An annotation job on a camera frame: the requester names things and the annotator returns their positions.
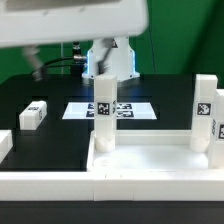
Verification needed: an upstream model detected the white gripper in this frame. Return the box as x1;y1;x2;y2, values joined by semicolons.
0;0;148;81

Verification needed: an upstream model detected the white desk top tray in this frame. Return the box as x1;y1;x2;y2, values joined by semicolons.
86;130;224;175

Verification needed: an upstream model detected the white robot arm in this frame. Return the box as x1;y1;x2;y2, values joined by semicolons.
0;0;148;81

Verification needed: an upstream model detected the fiducial marker sheet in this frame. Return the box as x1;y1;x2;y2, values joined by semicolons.
63;102;157;120

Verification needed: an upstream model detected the white block left edge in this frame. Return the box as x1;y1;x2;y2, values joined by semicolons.
0;130;13;163

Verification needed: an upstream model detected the black cable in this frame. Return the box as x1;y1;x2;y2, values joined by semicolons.
30;41;88;76

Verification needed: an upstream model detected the white thin cable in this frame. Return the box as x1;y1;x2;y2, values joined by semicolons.
59;42;65;75

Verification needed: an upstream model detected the white front barrier wall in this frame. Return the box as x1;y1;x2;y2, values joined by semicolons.
0;170;224;201

